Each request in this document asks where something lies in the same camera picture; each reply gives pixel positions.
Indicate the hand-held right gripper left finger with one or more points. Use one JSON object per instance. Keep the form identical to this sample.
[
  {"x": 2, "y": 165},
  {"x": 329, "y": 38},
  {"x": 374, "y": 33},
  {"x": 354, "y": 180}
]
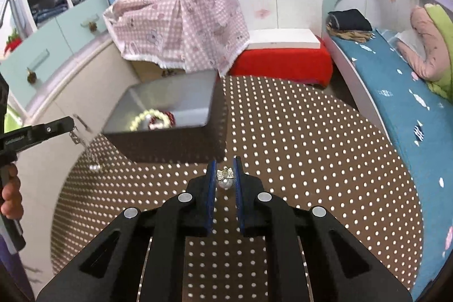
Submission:
[{"x": 211, "y": 197}]

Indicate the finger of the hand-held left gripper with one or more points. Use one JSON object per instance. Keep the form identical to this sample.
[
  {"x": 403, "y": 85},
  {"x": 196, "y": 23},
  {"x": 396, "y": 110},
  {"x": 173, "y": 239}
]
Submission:
[{"x": 46, "y": 130}]

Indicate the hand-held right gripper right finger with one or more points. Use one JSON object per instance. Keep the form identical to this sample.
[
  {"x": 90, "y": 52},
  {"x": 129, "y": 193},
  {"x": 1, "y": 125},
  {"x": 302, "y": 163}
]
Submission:
[{"x": 240, "y": 197}]

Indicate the grey metal tin box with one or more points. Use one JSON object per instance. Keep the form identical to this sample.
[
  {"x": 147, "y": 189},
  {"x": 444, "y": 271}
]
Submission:
[{"x": 159, "y": 150}]

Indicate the person's left hand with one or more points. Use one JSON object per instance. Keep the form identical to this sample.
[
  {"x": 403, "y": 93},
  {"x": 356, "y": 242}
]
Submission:
[{"x": 12, "y": 197}]

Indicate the green paper bag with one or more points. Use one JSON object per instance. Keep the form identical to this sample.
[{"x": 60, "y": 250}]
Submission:
[{"x": 14, "y": 118}]

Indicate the white low cabinet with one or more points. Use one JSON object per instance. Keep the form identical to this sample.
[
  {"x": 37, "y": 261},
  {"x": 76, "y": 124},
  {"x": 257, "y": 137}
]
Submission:
[{"x": 70, "y": 93}]

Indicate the pine cone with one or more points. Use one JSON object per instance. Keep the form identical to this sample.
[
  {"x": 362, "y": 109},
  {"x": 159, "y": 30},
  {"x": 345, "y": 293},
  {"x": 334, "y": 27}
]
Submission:
[
  {"x": 93, "y": 27},
  {"x": 32, "y": 76}
]

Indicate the brown polka-dot tablecloth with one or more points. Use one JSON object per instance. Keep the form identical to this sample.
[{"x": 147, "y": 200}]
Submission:
[{"x": 300, "y": 146}]

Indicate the strawberry plush toy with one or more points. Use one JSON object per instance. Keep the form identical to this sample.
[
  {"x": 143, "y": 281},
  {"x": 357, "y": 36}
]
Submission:
[{"x": 14, "y": 43}]

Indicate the teal drawer cabinet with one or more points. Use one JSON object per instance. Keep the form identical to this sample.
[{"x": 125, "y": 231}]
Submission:
[{"x": 63, "y": 36}]

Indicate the brown cardboard box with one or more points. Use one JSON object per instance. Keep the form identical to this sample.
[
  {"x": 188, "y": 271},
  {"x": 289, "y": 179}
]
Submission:
[{"x": 148, "y": 72}]

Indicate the folded dark jeans pile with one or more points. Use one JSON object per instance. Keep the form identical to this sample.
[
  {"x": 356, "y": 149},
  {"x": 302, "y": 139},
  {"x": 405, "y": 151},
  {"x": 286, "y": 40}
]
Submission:
[{"x": 49, "y": 10}]

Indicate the red stool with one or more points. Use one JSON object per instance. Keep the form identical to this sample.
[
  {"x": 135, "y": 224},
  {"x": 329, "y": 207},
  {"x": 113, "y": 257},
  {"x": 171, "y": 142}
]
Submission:
[{"x": 283, "y": 65}]

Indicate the white board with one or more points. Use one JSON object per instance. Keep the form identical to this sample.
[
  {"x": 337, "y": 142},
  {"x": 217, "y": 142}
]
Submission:
[{"x": 283, "y": 36}]

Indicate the pink checked cloth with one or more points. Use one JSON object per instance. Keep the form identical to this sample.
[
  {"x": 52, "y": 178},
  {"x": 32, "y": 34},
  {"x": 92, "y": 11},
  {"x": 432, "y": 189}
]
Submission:
[{"x": 184, "y": 22}]

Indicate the blue printed bed sheet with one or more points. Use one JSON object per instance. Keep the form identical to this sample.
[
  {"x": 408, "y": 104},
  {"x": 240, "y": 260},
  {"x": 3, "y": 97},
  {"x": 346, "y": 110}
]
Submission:
[{"x": 389, "y": 93}]

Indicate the pale pink butterfly sticker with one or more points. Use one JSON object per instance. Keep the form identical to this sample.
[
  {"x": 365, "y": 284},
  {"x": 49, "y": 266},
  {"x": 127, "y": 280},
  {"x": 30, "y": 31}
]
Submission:
[{"x": 261, "y": 13}]

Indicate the folded tan clothes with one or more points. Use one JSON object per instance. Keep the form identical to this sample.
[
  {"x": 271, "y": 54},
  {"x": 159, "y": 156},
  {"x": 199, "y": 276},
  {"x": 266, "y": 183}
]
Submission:
[{"x": 354, "y": 35}]

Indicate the folded dark clothes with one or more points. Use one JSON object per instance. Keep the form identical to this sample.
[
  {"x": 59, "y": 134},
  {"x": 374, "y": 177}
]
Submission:
[{"x": 348, "y": 19}]

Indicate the white pillow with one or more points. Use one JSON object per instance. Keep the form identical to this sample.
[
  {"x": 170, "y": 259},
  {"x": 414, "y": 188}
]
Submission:
[{"x": 403, "y": 37}]

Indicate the pink and green blanket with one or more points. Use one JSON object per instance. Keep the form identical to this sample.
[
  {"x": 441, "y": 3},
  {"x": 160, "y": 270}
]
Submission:
[{"x": 424, "y": 40}]

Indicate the green quilt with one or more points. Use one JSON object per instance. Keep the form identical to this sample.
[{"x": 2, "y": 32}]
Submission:
[{"x": 442, "y": 15}]

